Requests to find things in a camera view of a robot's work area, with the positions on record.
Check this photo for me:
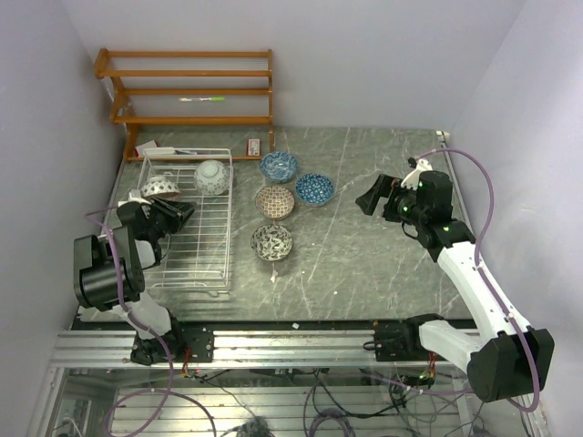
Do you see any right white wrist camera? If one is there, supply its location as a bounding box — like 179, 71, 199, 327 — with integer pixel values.
401, 158, 433, 190

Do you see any blue floral pattern bowl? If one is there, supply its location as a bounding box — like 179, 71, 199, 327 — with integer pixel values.
260, 151, 298, 183

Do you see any red white small box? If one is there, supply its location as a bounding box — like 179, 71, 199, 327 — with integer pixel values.
246, 138, 261, 157

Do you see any white petal pattern bowl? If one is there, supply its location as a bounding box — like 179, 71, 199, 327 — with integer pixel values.
194, 159, 229, 197

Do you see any aluminium mounting rail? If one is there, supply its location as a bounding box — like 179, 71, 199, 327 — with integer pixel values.
49, 330, 376, 370

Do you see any blue triangle pattern bowl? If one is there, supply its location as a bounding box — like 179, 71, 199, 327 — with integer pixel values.
295, 173, 334, 207

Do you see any green white pen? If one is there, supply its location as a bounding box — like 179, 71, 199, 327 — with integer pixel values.
179, 97, 225, 103

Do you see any red patterned bowl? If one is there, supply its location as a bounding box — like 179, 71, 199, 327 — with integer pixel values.
251, 224, 293, 261

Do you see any olive leaf pattern bowl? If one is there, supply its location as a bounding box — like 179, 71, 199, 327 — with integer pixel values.
139, 176, 181, 199

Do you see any white wire dish rack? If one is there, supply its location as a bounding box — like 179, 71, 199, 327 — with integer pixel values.
138, 147, 234, 295

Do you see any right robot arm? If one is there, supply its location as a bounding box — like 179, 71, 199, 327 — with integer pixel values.
355, 170, 555, 402

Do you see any brown geometric pattern bowl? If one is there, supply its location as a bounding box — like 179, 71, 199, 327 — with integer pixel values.
255, 186, 295, 220

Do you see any wooden shelf rack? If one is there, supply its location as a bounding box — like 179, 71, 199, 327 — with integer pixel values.
93, 48, 275, 162

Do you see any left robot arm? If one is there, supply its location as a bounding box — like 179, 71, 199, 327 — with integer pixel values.
74, 198, 197, 366

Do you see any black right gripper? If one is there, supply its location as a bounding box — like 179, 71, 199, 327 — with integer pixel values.
356, 173, 427, 227

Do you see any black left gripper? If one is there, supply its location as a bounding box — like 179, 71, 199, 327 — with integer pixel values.
145, 196, 196, 239

